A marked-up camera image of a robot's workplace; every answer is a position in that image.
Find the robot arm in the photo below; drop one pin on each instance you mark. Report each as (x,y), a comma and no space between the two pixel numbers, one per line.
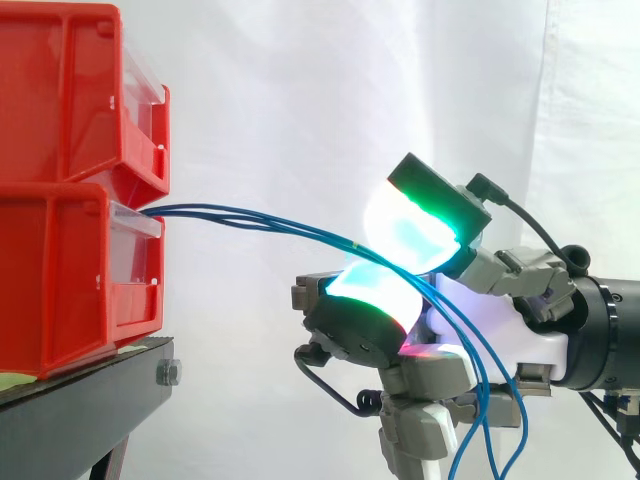
(610,335)

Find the red plastic bin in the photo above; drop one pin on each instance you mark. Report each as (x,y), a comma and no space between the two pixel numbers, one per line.
(60,90)
(55,280)

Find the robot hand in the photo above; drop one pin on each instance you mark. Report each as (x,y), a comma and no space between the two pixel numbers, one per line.
(505,330)

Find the black stand with green tape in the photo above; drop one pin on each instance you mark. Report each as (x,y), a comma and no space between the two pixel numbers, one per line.
(75,420)

